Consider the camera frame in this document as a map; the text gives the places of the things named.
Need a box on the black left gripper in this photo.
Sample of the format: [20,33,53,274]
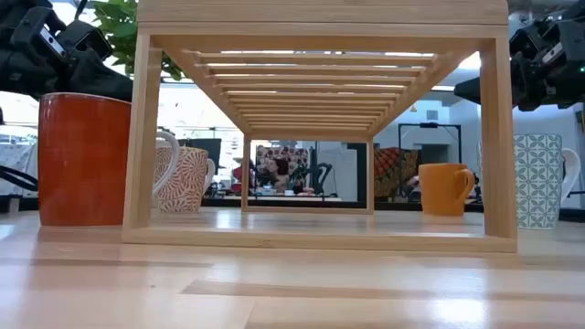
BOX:
[0,0,133,102]

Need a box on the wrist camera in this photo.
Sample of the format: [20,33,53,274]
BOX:
[508,20,549,61]
[58,20,114,60]

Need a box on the white mug teal tile pattern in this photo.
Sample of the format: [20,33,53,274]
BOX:
[514,133,582,231]

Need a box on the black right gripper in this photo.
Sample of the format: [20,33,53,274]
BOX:
[453,17,585,112]

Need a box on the white mug red floral pattern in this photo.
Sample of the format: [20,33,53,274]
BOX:
[153,145,217,214]

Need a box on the green potted plant white pot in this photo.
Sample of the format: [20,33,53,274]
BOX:
[93,0,185,81]

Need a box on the black cable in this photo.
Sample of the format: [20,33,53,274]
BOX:
[0,163,40,194]

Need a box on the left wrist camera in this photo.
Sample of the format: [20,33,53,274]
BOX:
[58,20,114,60]

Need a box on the black metal frame stand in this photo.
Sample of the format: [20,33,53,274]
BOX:
[398,122,463,166]

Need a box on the person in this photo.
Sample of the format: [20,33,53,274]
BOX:
[262,157,292,194]

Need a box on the orange patterned cloth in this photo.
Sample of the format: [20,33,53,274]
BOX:
[374,146,420,198]

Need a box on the plain orange mug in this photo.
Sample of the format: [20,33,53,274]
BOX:
[418,163,476,217]

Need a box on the wooden slatted rack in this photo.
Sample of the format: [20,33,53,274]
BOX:
[122,0,518,254]

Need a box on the black monitor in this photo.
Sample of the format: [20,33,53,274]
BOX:
[184,137,223,177]

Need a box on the colourful patterned cloth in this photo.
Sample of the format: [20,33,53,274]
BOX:
[254,145,311,184]

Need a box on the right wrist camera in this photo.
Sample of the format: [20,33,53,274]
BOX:
[508,20,549,61]

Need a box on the black aluminium table frame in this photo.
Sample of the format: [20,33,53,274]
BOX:
[0,194,585,224]

